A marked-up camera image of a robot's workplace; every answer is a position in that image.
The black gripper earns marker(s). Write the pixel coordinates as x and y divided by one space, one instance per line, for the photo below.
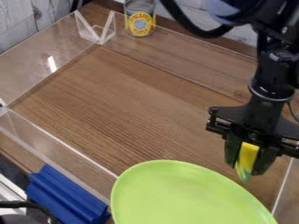
257 123

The yellow banana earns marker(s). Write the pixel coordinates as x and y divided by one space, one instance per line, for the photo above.
247 157

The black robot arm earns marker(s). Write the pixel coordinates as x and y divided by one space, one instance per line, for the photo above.
273 19

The green plate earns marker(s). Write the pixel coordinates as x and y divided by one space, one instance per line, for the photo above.
172 192

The blue plastic block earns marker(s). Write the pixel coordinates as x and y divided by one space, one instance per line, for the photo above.
70 203

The yellow labelled tin can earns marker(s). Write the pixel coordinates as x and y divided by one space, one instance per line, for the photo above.
140 17

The clear acrylic wall panels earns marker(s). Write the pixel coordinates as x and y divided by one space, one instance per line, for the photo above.
124 102

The clear acrylic corner bracket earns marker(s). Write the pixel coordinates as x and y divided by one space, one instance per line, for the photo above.
97 34

